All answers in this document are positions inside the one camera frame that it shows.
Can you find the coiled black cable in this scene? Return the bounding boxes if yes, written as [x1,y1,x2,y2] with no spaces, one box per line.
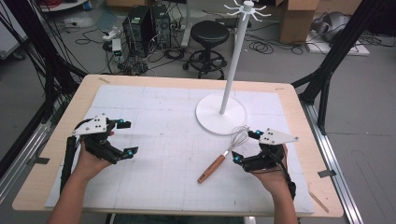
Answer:
[247,39,276,56]

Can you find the person's left hand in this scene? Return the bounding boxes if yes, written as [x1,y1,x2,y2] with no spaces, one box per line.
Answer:
[74,131,116,181]

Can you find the white desk leg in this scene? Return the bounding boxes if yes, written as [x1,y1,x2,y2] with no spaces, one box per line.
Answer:
[181,0,192,49]

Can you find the brown cardboard box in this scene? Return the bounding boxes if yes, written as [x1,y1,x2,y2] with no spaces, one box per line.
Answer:
[277,0,320,45]

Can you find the white flat board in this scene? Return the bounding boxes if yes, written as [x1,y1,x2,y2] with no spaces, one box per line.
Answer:
[304,30,372,57]

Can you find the white hook rack stand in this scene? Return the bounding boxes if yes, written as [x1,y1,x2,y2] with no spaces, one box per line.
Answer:
[194,0,273,136]

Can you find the black sleeved left gripper cable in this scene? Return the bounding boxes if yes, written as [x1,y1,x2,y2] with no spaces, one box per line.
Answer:
[59,135,78,194]

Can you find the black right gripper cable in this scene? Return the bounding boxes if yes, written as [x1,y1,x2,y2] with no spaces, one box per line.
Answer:
[270,148,298,201]

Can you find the white gridded mat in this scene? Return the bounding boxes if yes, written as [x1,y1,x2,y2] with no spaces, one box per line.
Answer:
[45,84,316,217]

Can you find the black metal frame stand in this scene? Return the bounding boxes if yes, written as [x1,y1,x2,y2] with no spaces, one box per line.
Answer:
[291,0,388,136]
[2,0,89,126]

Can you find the white power adapter box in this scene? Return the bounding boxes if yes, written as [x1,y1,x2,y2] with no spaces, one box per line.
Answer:
[110,38,123,58]

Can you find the aluminium rail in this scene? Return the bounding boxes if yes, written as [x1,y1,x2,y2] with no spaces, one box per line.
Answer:
[0,121,53,203]
[299,98,365,224]

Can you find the person's legs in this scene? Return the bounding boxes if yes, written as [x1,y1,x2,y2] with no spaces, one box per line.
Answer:
[112,214,248,224]

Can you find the thin wooden stick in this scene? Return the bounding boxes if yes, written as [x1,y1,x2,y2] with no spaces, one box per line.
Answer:
[307,189,331,215]

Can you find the wooden handled wire whisk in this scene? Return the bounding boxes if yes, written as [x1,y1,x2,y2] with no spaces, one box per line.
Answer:
[196,125,251,185]

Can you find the white cabinet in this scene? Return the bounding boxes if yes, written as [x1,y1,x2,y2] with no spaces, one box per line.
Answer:
[0,0,30,61]

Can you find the grey device on floor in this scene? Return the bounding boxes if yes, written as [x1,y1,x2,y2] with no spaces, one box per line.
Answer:
[312,11,352,44]

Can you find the person's right hand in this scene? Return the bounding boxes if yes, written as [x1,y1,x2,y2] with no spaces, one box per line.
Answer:
[248,145,292,194]

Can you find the black round stool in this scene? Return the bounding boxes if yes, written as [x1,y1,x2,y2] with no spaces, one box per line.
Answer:
[182,20,231,80]

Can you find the black computer tower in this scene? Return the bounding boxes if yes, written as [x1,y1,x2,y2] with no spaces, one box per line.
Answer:
[151,4,173,49]
[121,5,154,59]

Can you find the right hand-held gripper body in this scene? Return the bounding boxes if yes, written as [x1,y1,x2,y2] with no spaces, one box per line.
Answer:
[241,127,300,173]

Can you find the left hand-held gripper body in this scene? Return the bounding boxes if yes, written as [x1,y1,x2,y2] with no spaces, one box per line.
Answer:
[72,114,126,165]

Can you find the white power strip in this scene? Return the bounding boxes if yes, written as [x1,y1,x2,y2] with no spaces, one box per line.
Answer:
[102,26,123,42]

